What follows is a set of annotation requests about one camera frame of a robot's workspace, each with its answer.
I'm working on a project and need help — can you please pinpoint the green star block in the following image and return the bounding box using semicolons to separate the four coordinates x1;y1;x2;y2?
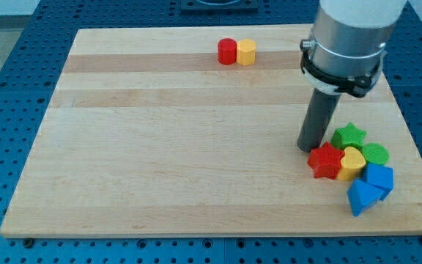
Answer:
330;122;367;150

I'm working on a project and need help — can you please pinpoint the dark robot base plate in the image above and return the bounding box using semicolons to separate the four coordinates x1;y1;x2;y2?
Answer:
179;0;259;12

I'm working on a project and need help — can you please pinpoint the red star block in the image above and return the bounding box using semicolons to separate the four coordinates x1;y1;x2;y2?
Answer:
307;142;345;180

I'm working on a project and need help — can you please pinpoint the red cylinder block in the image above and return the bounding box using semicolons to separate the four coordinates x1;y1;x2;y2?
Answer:
218;38;237;65

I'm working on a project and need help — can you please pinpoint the wooden board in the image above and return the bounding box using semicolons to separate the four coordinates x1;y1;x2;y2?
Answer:
0;24;422;238

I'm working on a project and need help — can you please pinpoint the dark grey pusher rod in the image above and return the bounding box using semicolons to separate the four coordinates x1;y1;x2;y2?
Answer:
297;89;341;153

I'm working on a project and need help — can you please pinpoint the yellow hexagon block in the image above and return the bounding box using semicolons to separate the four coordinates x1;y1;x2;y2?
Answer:
237;39;256;66

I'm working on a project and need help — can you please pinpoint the yellow heart block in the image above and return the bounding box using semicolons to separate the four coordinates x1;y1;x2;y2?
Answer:
336;147;366;181

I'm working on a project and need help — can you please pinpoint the blue triangle block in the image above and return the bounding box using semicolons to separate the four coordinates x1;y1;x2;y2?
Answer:
347;179;383;217

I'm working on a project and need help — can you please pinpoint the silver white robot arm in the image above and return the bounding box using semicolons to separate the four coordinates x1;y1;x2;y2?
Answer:
300;0;407;98

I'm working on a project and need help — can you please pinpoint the green cylinder block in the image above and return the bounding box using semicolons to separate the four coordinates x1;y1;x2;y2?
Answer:
361;143;390;165

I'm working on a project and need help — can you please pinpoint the blue cube block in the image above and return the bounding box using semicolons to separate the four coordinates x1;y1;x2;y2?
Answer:
361;163;394;201

